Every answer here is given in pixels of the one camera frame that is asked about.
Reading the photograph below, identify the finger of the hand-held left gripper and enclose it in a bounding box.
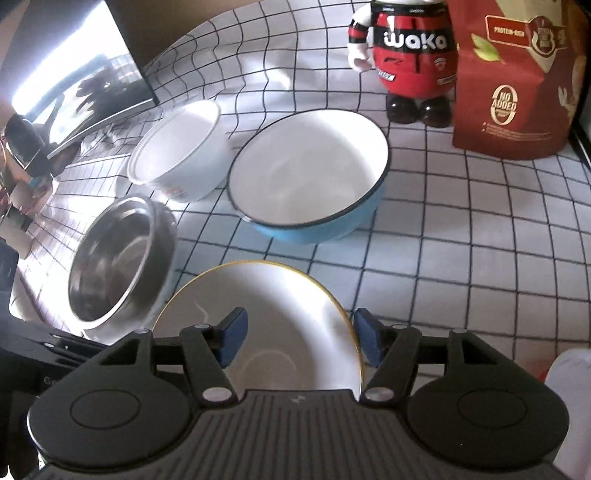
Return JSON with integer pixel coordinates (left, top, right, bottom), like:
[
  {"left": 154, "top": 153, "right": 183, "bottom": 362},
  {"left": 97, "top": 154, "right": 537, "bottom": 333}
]
[{"left": 39, "top": 340, "right": 110, "bottom": 360}]

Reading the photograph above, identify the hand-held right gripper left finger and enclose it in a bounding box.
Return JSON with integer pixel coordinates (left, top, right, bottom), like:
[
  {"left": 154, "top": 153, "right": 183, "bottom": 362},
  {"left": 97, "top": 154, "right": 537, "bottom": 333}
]
[{"left": 99, "top": 307, "right": 250, "bottom": 408}]

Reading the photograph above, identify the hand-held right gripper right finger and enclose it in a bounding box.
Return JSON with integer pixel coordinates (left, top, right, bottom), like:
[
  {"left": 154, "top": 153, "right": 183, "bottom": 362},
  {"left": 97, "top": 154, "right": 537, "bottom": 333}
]
[{"left": 353, "top": 308, "right": 502, "bottom": 408}]

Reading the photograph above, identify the white plate with gold rim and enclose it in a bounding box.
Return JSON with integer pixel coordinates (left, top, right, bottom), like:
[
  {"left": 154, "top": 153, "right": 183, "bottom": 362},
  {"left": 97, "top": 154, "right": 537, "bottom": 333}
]
[{"left": 151, "top": 261, "right": 365, "bottom": 400}]

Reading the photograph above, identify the stainless steel bowl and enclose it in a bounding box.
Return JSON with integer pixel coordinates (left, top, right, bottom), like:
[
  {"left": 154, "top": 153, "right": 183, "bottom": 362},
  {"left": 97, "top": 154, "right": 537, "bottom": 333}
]
[{"left": 68, "top": 194, "right": 179, "bottom": 331}]

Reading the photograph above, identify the blue enamel bowl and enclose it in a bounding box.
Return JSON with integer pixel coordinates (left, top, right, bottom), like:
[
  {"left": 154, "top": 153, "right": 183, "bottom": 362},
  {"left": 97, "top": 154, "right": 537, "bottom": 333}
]
[{"left": 226, "top": 110, "right": 392, "bottom": 246}]

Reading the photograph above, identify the white plastic bowl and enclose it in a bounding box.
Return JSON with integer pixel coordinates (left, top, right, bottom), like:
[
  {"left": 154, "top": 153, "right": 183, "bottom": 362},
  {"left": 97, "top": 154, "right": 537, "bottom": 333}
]
[{"left": 127, "top": 100, "right": 232, "bottom": 204}]

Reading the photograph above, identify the checked white tablecloth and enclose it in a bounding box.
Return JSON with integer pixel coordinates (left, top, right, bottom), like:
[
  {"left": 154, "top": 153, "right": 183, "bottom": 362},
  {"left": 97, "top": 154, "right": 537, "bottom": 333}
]
[{"left": 9, "top": 0, "right": 591, "bottom": 398}]

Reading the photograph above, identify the beige mug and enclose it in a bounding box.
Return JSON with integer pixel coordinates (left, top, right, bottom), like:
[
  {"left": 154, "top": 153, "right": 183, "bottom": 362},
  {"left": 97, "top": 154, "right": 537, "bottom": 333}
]
[{"left": 8, "top": 184, "right": 35, "bottom": 220}]

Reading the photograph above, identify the dark mug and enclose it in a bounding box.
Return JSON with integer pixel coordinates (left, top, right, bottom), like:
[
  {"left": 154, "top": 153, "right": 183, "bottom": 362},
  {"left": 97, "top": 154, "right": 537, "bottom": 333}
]
[{"left": 6, "top": 114, "right": 51, "bottom": 179}]

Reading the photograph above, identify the white container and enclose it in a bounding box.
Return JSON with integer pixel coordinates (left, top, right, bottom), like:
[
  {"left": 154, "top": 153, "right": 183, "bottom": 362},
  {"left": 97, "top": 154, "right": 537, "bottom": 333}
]
[{"left": 544, "top": 348, "right": 591, "bottom": 464}]

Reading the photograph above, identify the red toy figure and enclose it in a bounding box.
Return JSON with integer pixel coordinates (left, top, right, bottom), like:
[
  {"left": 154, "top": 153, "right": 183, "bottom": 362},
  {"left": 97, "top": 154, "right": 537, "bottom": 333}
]
[{"left": 347, "top": 0, "right": 459, "bottom": 128}]

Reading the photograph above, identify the red-brown food bag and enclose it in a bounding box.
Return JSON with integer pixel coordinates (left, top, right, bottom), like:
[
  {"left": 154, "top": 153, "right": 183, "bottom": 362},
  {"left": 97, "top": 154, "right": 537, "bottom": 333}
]
[{"left": 445, "top": 0, "right": 585, "bottom": 162}]

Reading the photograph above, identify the dark glossy monitor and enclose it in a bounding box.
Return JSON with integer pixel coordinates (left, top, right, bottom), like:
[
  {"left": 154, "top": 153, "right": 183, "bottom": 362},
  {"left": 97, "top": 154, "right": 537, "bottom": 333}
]
[{"left": 10, "top": 0, "right": 160, "bottom": 158}]

